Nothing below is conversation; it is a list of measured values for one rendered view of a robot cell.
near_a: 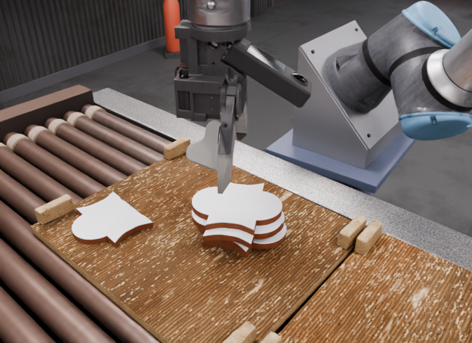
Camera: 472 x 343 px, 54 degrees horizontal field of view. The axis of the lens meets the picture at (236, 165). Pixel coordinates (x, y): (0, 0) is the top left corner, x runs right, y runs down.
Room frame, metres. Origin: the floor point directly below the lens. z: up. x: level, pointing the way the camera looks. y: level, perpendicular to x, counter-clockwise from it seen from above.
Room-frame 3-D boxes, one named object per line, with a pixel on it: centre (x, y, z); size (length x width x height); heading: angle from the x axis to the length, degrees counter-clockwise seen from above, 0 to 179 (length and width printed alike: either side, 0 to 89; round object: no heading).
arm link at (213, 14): (0.56, 0.02, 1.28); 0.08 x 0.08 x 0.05
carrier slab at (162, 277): (0.57, 0.06, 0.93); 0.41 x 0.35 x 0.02; 49
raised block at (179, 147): (0.80, 0.12, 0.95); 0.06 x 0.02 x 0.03; 139
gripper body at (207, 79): (0.56, 0.03, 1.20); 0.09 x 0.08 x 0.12; 80
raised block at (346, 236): (0.54, -0.18, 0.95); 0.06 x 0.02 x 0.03; 139
